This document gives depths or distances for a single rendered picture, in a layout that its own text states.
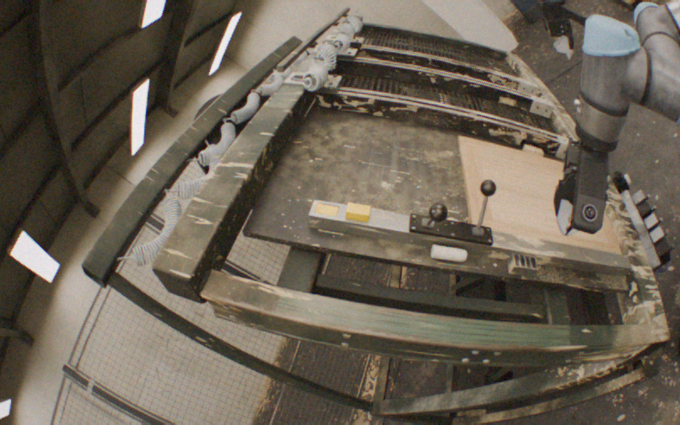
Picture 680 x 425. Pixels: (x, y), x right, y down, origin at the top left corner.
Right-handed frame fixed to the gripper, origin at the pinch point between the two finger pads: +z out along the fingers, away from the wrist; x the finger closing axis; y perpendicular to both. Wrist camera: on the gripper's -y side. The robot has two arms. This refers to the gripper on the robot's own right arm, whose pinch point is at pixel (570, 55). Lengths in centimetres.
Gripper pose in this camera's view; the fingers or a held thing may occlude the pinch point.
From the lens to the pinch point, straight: 112.4
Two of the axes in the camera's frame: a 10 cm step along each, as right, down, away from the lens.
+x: -2.8, 7.8, -5.7
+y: -8.4, 0.8, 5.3
